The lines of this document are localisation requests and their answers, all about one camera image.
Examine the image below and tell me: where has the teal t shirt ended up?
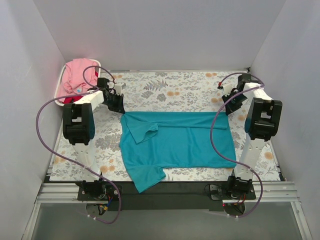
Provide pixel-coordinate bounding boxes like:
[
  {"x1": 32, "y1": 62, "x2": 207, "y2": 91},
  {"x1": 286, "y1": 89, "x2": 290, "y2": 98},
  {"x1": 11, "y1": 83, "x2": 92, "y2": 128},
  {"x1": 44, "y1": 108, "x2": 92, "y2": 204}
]
[{"x1": 119, "y1": 111, "x2": 236, "y2": 193}]

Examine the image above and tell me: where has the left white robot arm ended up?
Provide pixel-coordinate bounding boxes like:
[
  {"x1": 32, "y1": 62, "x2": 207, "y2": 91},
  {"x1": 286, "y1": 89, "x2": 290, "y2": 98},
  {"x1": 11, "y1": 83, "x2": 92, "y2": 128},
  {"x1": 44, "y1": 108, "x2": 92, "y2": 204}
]
[{"x1": 62, "y1": 77, "x2": 126, "y2": 182}]

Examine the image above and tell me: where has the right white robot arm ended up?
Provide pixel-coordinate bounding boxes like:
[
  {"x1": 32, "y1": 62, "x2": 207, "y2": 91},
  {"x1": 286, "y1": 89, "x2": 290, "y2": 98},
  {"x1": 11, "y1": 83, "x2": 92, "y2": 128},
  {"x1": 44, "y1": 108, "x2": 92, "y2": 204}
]
[{"x1": 218, "y1": 72, "x2": 283, "y2": 181}]

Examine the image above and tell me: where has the pink t shirt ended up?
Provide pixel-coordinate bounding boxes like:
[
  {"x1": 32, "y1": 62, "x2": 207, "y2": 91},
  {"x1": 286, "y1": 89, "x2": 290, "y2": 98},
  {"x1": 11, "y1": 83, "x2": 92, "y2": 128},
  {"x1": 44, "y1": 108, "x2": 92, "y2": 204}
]
[{"x1": 56, "y1": 58, "x2": 100, "y2": 97}]

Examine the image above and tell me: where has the red t shirt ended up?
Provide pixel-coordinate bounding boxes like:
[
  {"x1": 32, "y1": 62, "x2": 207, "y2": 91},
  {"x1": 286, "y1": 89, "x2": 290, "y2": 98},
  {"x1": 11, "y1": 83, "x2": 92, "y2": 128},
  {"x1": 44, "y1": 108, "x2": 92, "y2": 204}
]
[{"x1": 58, "y1": 70, "x2": 91, "y2": 104}]

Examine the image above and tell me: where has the white laundry basket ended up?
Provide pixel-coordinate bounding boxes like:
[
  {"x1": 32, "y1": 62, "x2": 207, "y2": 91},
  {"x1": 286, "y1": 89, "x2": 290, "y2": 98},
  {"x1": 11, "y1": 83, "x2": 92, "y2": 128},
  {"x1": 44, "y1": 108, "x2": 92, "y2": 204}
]
[{"x1": 53, "y1": 58, "x2": 102, "y2": 107}]

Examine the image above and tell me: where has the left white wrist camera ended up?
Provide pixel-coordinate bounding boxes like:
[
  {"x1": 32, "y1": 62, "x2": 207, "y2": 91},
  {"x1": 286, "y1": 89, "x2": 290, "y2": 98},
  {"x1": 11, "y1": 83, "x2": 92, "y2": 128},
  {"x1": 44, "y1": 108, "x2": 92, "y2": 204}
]
[{"x1": 113, "y1": 82, "x2": 126, "y2": 96}]

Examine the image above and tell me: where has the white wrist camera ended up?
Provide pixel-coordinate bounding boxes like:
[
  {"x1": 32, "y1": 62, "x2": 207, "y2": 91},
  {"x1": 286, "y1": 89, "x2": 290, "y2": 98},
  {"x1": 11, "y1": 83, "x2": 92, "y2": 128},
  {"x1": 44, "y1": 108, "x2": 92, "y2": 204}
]
[
  {"x1": 113, "y1": 82, "x2": 126, "y2": 96},
  {"x1": 217, "y1": 82, "x2": 233, "y2": 96}
]

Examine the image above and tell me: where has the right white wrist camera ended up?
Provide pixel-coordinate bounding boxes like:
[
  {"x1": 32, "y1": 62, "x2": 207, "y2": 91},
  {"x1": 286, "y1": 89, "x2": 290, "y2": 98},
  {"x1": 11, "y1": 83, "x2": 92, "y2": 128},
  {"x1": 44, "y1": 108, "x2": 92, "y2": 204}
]
[{"x1": 217, "y1": 82, "x2": 233, "y2": 96}]

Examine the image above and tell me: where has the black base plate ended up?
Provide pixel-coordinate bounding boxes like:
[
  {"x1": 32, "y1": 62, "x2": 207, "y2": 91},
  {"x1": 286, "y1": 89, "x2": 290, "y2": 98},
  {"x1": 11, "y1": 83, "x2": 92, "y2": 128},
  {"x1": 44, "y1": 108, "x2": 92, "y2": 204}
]
[{"x1": 75, "y1": 180, "x2": 256, "y2": 211}]

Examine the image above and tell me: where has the aluminium rail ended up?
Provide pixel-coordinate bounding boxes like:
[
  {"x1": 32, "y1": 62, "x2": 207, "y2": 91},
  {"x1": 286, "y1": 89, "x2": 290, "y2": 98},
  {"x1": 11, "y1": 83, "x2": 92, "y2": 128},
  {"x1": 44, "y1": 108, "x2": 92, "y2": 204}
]
[{"x1": 36, "y1": 181, "x2": 300, "y2": 203}]

